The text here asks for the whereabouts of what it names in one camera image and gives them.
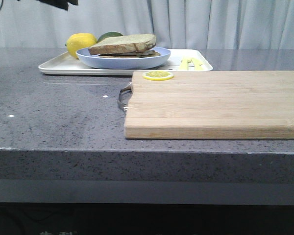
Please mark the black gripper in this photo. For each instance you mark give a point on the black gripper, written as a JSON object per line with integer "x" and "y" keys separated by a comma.
{"x": 61, "y": 4}

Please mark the light blue round plate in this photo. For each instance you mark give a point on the light blue round plate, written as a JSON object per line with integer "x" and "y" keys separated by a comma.
{"x": 100, "y": 62}

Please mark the bread slice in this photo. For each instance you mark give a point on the bread slice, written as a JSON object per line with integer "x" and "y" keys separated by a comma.
{"x": 122, "y": 44}
{"x": 119, "y": 56}

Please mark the white bear-print tray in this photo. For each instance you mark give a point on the white bear-print tray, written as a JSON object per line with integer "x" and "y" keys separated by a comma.
{"x": 64, "y": 64}

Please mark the front yellow lemon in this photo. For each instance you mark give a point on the front yellow lemon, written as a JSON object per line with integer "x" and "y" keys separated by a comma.
{"x": 79, "y": 41}

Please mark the green lime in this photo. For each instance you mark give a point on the green lime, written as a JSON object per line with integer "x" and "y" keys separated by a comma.
{"x": 108, "y": 35}

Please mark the fried egg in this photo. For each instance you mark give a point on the fried egg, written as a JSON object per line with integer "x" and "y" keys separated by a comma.
{"x": 147, "y": 52}

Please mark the lemon slice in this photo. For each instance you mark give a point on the lemon slice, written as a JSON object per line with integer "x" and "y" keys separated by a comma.
{"x": 157, "y": 75}

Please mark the grey curtain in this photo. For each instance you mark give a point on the grey curtain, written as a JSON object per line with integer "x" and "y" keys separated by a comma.
{"x": 201, "y": 24}

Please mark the yellow plastic fork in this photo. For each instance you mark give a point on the yellow plastic fork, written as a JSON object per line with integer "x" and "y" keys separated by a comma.
{"x": 184, "y": 64}

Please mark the yellow plastic knife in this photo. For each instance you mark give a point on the yellow plastic knife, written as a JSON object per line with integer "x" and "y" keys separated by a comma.
{"x": 197, "y": 64}

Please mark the wooden cutting board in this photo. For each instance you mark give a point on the wooden cutting board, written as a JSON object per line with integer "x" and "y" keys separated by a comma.
{"x": 212, "y": 105}

